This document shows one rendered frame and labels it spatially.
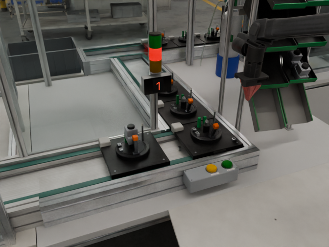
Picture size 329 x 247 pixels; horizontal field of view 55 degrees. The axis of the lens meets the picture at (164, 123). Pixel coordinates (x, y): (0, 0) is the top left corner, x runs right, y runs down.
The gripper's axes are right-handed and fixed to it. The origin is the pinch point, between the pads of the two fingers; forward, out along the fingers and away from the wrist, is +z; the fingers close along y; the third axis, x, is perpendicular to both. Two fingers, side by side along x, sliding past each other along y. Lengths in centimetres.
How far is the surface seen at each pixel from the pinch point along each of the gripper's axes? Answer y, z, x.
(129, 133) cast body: 40.5, 16.8, -16.7
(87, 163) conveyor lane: 58, 33, -23
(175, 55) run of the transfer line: -29, 35, -136
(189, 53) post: -37, 31, -126
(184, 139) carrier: 15.6, 27.2, -18.3
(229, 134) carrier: -5.1, 27.0, -15.0
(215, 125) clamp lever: 5.8, 17.0, -10.2
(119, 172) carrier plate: 48, 27, -7
